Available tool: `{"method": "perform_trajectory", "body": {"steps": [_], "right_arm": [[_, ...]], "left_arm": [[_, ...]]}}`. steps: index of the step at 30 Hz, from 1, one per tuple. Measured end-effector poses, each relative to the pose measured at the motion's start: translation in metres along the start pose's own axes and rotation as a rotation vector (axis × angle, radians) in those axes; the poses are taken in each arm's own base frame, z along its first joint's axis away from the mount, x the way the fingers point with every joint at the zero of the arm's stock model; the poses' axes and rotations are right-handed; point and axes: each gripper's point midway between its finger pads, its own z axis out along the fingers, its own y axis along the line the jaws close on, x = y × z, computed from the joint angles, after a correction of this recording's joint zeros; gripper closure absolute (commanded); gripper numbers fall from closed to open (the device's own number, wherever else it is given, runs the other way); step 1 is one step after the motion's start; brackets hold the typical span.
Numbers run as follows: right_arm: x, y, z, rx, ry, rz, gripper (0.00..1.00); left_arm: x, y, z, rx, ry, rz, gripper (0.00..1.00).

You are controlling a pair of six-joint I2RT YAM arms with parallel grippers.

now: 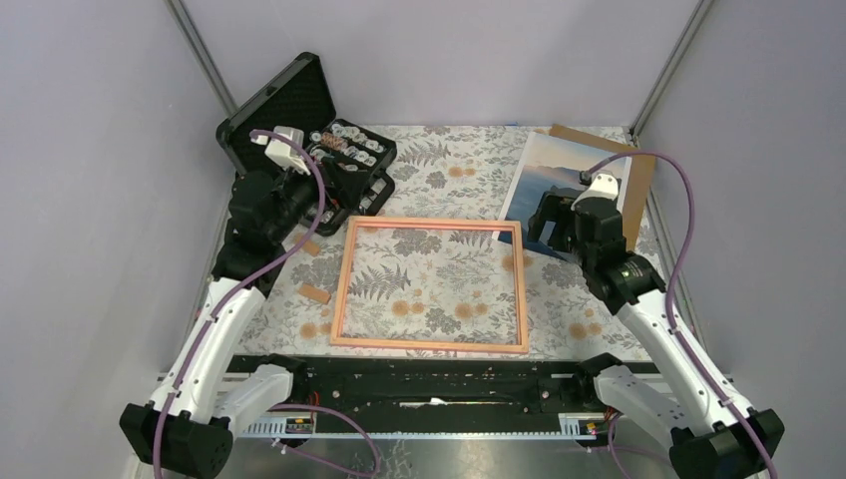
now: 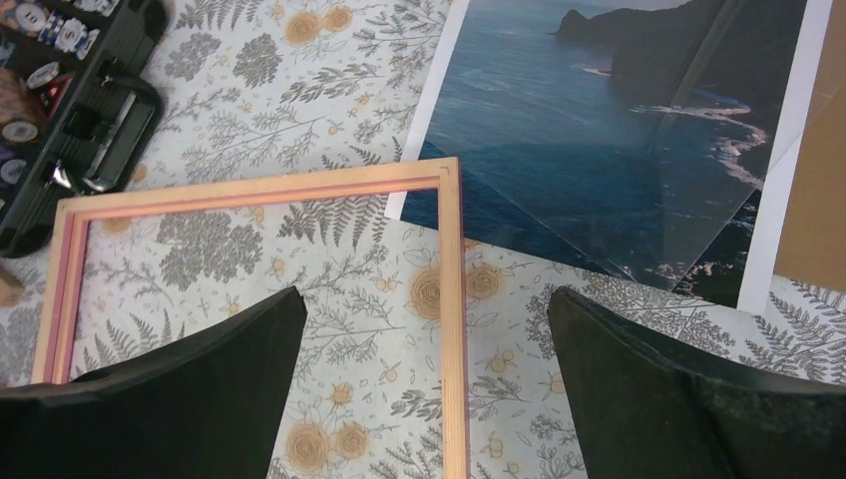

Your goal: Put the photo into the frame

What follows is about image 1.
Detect black poker chip case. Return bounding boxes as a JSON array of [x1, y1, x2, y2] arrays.
[[215, 52, 397, 237]]

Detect small wooden block lower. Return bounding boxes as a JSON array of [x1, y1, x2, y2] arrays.
[[297, 283, 331, 304]]

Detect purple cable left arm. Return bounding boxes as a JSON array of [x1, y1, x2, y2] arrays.
[[152, 129, 328, 479]]

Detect floral patterned table mat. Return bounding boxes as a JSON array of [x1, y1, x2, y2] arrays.
[[238, 126, 647, 361]]

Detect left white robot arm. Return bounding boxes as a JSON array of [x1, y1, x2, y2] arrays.
[[119, 172, 327, 478]]

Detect small wooden block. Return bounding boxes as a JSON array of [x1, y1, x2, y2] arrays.
[[294, 234, 321, 256], [297, 283, 331, 304]]

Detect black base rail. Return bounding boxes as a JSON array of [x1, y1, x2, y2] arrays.
[[227, 354, 608, 437]]

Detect small wooden block upper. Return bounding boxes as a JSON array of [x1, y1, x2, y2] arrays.
[[294, 234, 321, 256]]

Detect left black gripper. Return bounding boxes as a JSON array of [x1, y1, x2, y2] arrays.
[[267, 156, 370, 242]]

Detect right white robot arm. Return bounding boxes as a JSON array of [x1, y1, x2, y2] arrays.
[[526, 192, 785, 478]]

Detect seascape photo print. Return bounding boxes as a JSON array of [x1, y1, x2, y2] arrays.
[[496, 133, 631, 261]]

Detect orange chip stack rear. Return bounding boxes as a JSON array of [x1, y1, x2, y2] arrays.
[[320, 132, 349, 152]]

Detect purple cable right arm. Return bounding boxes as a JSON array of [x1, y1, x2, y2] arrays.
[[579, 150, 781, 479]]

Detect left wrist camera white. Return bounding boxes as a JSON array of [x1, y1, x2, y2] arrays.
[[264, 126, 311, 176]]

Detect brown cardboard backing board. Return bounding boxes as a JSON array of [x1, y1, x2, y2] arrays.
[[549, 124, 655, 251]]

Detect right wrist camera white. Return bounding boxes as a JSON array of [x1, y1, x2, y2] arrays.
[[572, 172, 623, 213]]

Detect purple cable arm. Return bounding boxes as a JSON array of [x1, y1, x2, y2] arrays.
[[152, 129, 328, 479], [579, 150, 781, 479]]

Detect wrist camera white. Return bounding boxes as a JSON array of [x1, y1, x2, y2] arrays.
[[264, 126, 311, 176], [572, 172, 623, 213]]

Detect wooden picture frame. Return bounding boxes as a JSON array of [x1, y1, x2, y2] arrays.
[[330, 216, 530, 354]]

